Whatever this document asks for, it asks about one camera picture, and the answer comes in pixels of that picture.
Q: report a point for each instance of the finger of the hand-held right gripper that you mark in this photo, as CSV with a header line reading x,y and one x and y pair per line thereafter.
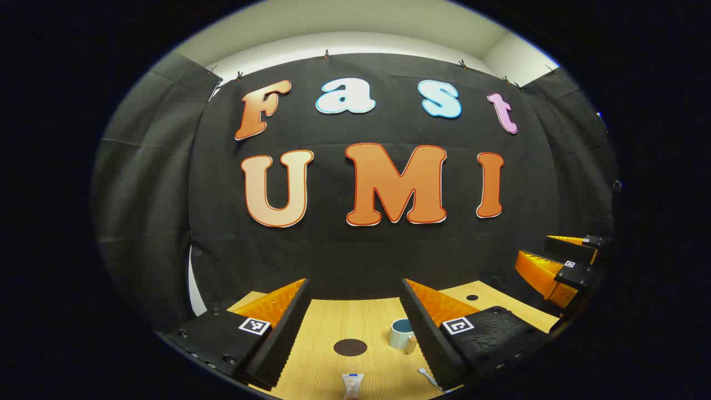
x,y
572,247
577,273

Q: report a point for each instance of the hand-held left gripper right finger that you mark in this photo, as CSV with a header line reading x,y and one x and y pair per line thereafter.
x,y
430,339

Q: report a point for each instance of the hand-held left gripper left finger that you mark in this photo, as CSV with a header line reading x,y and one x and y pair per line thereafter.
x,y
280,339

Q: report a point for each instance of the light blue cup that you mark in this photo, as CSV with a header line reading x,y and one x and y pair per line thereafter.
x,y
399,336

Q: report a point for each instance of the white toothbrush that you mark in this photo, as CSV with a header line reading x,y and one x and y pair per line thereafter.
x,y
429,378

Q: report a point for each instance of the dark round coaster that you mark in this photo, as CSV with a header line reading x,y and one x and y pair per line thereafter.
x,y
350,347

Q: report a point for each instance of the white toothpaste tube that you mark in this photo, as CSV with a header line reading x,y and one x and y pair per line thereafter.
x,y
353,384

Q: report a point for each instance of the wooden desktop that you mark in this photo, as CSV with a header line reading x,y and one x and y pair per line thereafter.
x,y
333,322

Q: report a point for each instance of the black backdrop cloth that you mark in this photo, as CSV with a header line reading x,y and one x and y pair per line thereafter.
x,y
344,255

